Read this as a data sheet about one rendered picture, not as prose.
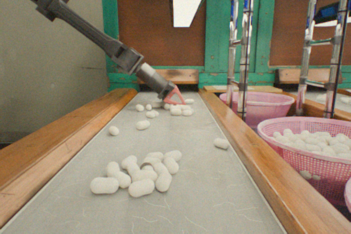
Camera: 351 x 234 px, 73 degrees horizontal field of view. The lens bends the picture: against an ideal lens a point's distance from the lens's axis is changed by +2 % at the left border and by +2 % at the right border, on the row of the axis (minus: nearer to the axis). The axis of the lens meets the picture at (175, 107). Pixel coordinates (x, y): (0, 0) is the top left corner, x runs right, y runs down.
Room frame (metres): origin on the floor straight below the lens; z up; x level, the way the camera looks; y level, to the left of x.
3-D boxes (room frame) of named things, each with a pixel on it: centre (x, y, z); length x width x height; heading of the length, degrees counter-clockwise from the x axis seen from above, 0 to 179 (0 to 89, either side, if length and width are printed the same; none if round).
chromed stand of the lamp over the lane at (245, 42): (0.72, -0.11, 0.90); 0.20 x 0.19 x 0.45; 0
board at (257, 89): (1.11, -0.31, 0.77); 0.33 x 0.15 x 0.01; 90
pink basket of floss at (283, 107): (0.89, -0.31, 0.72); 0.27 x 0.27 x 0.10
